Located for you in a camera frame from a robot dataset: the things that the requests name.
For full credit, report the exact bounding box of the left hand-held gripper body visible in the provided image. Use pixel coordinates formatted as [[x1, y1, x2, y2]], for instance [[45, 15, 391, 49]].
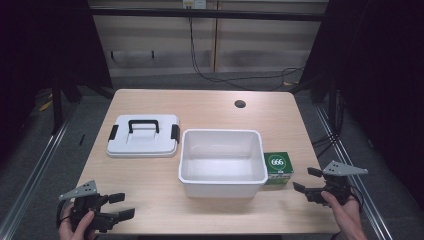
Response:
[[59, 180, 119, 233]]

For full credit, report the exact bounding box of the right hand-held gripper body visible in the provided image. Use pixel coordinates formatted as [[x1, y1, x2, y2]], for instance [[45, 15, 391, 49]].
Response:
[[304, 160, 369, 205]]

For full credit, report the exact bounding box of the small green carton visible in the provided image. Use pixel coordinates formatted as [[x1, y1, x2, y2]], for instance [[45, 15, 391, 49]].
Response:
[[263, 151, 295, 186]]

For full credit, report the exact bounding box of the white lid with black handle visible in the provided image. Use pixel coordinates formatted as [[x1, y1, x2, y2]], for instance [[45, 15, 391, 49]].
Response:
[[106, 114, 181, 159]]

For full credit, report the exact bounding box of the white plastic storage box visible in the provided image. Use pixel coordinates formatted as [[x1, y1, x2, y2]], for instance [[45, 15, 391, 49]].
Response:
[[178, 128, 269, 199]]

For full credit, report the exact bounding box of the person's left hand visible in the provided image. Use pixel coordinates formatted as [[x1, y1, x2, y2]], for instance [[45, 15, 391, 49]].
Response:
[[59, 203, 96, 240]]

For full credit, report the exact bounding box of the person's right hand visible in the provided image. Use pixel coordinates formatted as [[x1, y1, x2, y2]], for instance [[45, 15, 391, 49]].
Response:
[[321, 191, 364, 232]]

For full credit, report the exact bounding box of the black metal stand leg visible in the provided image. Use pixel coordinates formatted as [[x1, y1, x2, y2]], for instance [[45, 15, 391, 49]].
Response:
[[50, 77, 64, 135], [327, 78, 338, 136]]

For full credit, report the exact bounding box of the black curtain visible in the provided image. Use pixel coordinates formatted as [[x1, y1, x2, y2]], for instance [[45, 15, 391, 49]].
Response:
[[0, 0, 114, 168], [298, 0, 424, 204]]

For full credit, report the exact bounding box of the black horizontal metal bar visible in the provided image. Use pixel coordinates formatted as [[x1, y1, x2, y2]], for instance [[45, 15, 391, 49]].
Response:
[[89, 7, 330, 23]]

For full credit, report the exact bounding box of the aluminium floor rail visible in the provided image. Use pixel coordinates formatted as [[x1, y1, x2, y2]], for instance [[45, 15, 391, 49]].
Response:
[[314, 105, 395, 240], [0, 111, 78, 240]]

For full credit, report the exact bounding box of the bundle of black floor cables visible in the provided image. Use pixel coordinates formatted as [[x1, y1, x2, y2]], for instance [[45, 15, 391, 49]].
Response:
[[311, 131, 342, 159]]

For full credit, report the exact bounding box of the left hand-held gripper cable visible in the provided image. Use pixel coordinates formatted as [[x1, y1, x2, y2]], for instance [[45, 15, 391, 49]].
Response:
[[55, 199, 73, 230]]

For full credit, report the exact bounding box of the hand-held gripper cable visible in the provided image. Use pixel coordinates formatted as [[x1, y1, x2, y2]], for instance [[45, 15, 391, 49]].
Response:
[[349, 184, 365, 215], [55, 199, 73, 230]]

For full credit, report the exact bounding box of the right hand-held gripper cable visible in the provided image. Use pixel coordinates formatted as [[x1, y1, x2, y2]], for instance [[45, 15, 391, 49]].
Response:
[[349, 184, 365, 215]]

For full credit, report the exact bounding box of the long black wall cable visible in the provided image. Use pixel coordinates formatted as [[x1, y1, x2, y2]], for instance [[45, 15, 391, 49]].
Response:
[[188, 17, 304, 92]]

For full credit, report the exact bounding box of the white wall power outlet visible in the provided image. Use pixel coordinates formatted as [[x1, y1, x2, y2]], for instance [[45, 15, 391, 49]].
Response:
[[182, 0, 208, 10]]

